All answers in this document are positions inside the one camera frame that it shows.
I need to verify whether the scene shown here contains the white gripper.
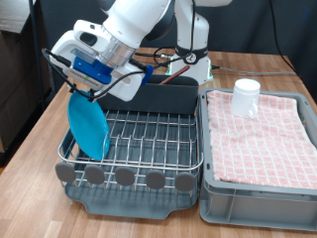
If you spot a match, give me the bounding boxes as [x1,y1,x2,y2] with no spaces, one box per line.
[50,31,147,103]

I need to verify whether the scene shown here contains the blue plastic plate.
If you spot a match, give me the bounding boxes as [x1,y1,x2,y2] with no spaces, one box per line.
[66,89,111,162]

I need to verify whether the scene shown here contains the brown wooden spoon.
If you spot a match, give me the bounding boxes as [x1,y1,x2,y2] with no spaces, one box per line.
[158,64,192,86]

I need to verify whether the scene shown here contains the pink checked dish towel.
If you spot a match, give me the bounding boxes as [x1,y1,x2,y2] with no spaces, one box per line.
[206,89,317,191]

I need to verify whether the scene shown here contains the brown wooden cabinet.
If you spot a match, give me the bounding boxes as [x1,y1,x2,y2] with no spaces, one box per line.
[0,0,53,164]

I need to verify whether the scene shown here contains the black metal stand pole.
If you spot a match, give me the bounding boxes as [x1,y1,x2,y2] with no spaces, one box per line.
[28,0,48,112]

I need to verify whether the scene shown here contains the dark grey utensil holder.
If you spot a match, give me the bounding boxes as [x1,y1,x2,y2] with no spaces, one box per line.
[95,73,199,116]

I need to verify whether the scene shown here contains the white mug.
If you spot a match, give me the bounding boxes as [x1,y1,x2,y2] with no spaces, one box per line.
[230,77,262,120]

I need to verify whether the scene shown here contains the grey plastic crate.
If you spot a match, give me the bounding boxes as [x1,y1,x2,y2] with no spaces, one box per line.
[197,87,317,232]

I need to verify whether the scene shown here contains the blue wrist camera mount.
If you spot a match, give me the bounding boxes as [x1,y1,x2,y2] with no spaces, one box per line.
[71,56,156,87]

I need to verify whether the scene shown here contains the black camera cable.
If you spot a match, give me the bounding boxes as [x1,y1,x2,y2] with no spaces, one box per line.
[41,48,148,102]

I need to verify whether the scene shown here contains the black power cable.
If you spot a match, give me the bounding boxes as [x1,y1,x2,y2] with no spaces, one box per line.
[134,46,181,69]

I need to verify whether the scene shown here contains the metal wire dish rack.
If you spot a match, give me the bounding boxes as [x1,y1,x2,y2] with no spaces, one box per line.
[54,86,205,221]

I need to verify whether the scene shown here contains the grey cable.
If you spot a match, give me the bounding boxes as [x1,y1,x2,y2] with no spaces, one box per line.
[210,64,299,76]

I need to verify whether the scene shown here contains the thin black hanging cable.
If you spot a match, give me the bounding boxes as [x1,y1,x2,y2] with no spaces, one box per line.
[267,0,302,78]

